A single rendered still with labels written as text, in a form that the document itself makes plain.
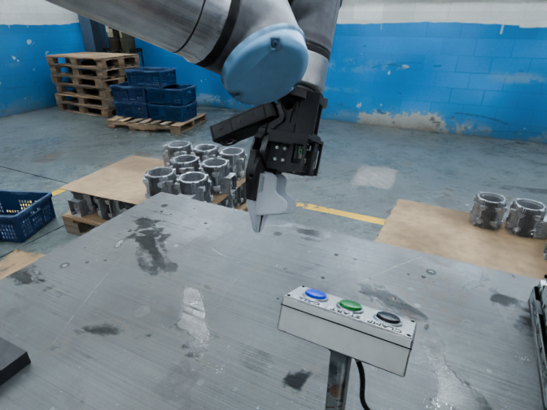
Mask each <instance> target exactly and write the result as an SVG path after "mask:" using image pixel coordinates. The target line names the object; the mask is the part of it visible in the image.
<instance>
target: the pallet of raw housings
mask: <svg viewBox="0 0 547 410"><path fill-rule="evenodd" d="M165 146H166V148H167V150H165V151H164V153H163V159H153V158H147V157H142V156H136V155H132V156H130V157H128V158H126V159H122V160H121V161H119V162H116V163H114V164H112V165H109V166H107V167H105V168H102V169H100V170H98V171H97V172H93V173H91V174H90V175H87V176H85V177H82V178H80V179H78V180H76V181H73V182H71V183H69V184H66V185H64V186H62V187H59V189H61V190H69V191H70V192H71V194H73V198H70V199H69V200H68V205H69V208H70V212H67V213H65V214H63V215H62V217H63V222H64V226H65V229H66V232H67V233H72V234H76V235H79V236H81V235H83V234H85V233H88V232H89V231H90V230H92V229H94V228H91V227H90V225H95V226H100V225H101V224H103V223H105V222H107V221H109V220H110V219H112V218H114V217H116V216H118V215H120V214H121V213H123V212H125V211H127V210H129V209H130V208H132V207H134V206H136V205H138V204H139V203H141V202H143V201H145V200H147V199H149V198H150V197H152V196H154V195H156V194H158V193H160V192H163V193H167V194H174V195H177V196H182V197H185V198H192V199H195V200H199V201H202V202H206V203H212V204H216V205H220V206H223V207H229V208H233V209H237V210H241V211H245V212H248V208H247V198H246V170H247V167H246V159H247V154H245V150H244V149H241V148H238V147H236V148H235V147H234V148H233V147H231V148H229V147H226V148H225V149H221V150H218V146H215V145H213V144H200V145H197V146H194V147H193V146H192V143H191V142H186V141H175V142H170V143H168V144H167V145H165Z"/></svg>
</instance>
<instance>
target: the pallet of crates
mask: <svg viewBox="0 0 547 410"><path fill-rule="evenodd" d="M176 70H177V69H176V68H154V67H140V68H130V69H125V72H126V76H127V80H128V81H126V82H122V83H119V84H114V85H110V88H111V90H112V97H113V100H114V101H113V103H114V105H115V109H116V116H114V117H112V118H110V119H107V120H106V124H107V128H110V129H114V128H117V127H120V126H122V125H126V126H129V130H137V129H139V131H143V132H145V131H147V130H150V132H153V133H154V132H155V131H158V130H161V129H170V133H171V134H176V135H180V134H182V133H184V132H186V131H188V130H190V129H192V128H194V127H196V126H198V125H200V124H202V123H203V122H205V121H207V120H206V113H197V106H196V104H197V101H195V100H196V93H195V88H196V85H179V84H177V80H176ZM169 73H170V75H169ZM171 76H172V77H171ZM169 78H170V79H169ZM154 79H156V80H154ZM171 79H172V80H171ZM168 80H169V81H168ZM135 81H136V82H135ZM119 91H120V92H119ZM121 91H122V92H121ZM189 91H190V92H189ZM117 92H118V93H117ZM126 92H127V93H126ZM136 92H137V93H136ZM187 92H188V93H187ZM192 94H193V95H192ZM188 95H189V96H188ZM118 96H119V97H118ZM122 96H123V97H122ZM175 97H176V98H175ZM183 97H184V98H183ZM167 105H168V106H167ZM170 105H171V106H170ZM125 107H126V108H125ZM117 108H118V109H117ZM189 108H190V109H189ZM128 109H129V110H128ZM196 119H197V120H196ZM116 120H117V121H116ZM140 120H144V121H141V122H138V121H140ZM195 120H196V121H195ZM136 122H138V123H136ZM183 125H184V126H183ZM182 126H183V127H182Z"/></svg>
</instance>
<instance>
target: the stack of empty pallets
mask: <svg viewBox="0 0 547 410"><path fill-rule="evenodd" d="M57 58H65V61H66V63H59V62H58V59H57ZM126 58H129V62H128V61H125V60H124V59H126ZM81 59H83V61H81ZM46 60H47V64H48V65H49V68H50V71H51V74H50V77H51V80H52V83H56V84H55V85H56V86H57V87H56V88H57V93H56V94H55V98H56V102H57V105H58V106H59V111H67V112H73V113H78V114H84V115H89V116H102V117H108V118H109V117H113V114H112V113H113V112H116V109H115V105H114V103H113V101H114V100H113V97H112V90H111V88H110V85H114V84H119V83H122V82H126V81H128V80H126V79H124V78H127V76H126V72H125V69H126V68H140V62H139V56H138V54H122V53H104V52H77V53H67V54H58V55H46ZM60 68H68V72H61V71H60ZM82 69H88V70H82ZM69 70H71V71H69ZM62 77H70V81H67V82H62ZM65 86H70V87H74V90H69V91H66V88H65ZM65 96H71V97H72V99H69V100H66V98H65ZM68 105H75V107H79V111H76V110H70V109H68ZM89 109H95V110H101V113H102V114H98V113H92V112H90V111H89Z"/></svg>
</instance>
